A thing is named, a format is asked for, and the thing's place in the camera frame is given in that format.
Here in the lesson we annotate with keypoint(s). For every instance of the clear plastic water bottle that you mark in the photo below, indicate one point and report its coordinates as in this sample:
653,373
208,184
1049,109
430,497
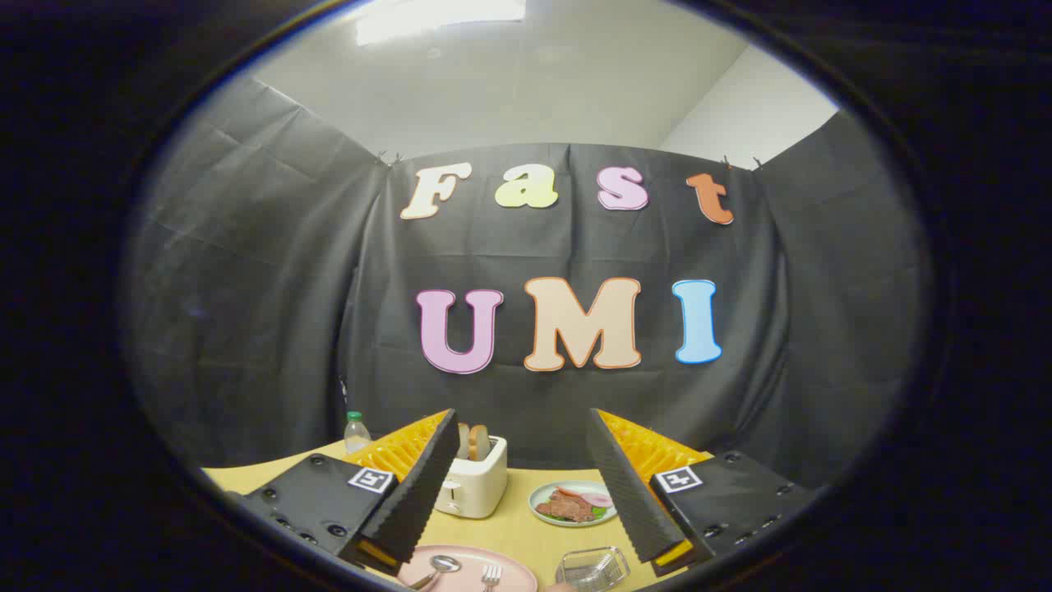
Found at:
357,436

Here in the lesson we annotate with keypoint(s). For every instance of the brown meat slices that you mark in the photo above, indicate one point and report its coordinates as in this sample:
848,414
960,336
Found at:
563,508

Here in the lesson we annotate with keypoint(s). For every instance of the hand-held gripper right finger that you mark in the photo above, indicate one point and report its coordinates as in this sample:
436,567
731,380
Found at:
629,493

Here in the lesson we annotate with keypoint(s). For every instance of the pink ham slice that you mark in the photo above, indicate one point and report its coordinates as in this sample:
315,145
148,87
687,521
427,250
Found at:
597,500

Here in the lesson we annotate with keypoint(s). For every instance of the white toaster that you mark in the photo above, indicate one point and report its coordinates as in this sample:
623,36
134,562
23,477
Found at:
477,487

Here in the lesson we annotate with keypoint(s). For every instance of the red carrot strip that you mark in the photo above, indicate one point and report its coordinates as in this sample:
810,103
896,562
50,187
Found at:
569,492

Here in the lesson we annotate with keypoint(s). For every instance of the pale green oval plate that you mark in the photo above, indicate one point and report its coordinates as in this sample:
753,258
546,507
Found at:
542,493

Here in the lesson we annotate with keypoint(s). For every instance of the pink round plate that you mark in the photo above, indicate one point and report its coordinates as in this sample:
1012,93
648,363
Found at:
519,580

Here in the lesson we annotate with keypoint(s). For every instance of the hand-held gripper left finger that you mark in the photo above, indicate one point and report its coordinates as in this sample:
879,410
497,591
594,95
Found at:
419,485

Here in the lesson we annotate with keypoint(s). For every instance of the toast bread slice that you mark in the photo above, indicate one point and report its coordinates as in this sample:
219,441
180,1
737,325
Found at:
479,442
463,442

